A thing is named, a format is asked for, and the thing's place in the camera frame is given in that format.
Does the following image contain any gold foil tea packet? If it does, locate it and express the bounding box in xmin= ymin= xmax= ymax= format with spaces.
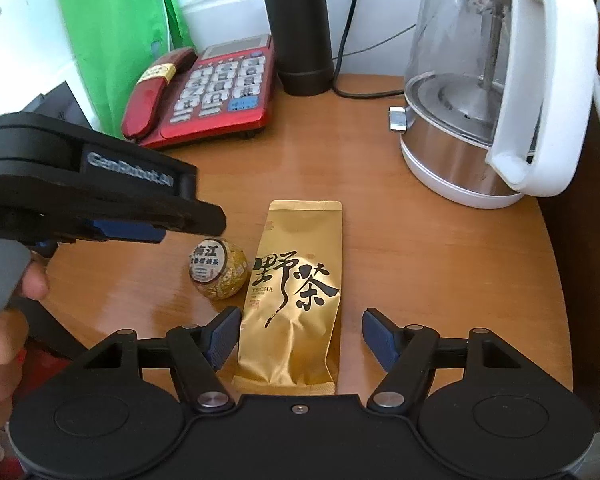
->
xmin=231 ymin=200 xmax=345 ymax=395

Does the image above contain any red desk telephone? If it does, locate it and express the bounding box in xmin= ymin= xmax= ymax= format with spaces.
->
xmin=121 ymin=34 xmax=276 ymax=150

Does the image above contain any black thermos bottle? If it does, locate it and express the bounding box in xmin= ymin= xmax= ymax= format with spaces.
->
xmin=256 ymin=0 xmax=335 ymax=97

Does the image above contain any glass electric kettle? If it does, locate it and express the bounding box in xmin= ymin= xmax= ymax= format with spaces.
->
xmin=389 ymin=0 xmax=600 ymax=210

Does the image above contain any black cable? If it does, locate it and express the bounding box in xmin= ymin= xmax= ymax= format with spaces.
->
xmin=330 ymin=0 xmax=419 ymax=99

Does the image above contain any green plastic bag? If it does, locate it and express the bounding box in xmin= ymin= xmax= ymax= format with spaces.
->
xmin=50 ymin=0 xmax=199 ymax=134

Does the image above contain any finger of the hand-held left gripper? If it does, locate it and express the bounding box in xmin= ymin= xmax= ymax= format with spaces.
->
xmin=179 ymin=196 xmax=227 ymax=236
xmin=90 ymin=218 xmax=167 ymax=244

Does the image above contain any round foil-wrapped tea ball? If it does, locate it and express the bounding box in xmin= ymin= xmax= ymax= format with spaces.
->
xmin=187 ymin=237 xmax=251 ymax=302

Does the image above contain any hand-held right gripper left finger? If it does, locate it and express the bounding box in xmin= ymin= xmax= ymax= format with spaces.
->
xmin=72 ymin=306 xmax=244 ymax=414

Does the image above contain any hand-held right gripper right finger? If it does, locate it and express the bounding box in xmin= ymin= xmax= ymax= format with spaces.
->
xmin=362 ymin=308 xmax=524 ymax=414

